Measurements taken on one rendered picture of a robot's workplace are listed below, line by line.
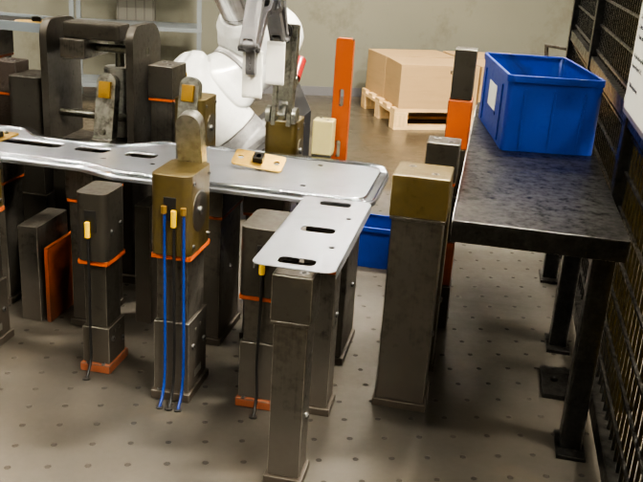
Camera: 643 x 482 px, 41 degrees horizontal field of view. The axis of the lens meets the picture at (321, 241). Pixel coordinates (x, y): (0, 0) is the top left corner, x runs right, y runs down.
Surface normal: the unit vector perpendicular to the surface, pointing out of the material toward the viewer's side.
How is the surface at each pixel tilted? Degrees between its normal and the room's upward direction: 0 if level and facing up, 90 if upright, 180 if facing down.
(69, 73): 90
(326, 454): 0
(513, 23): 90
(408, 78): 90
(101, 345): 90
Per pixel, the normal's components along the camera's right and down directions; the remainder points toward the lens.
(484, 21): 0.13, 0.34
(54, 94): 0.98, 0.12
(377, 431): 0.06, -0.94
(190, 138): -0.21, 0.51
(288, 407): -0.20, 0.32
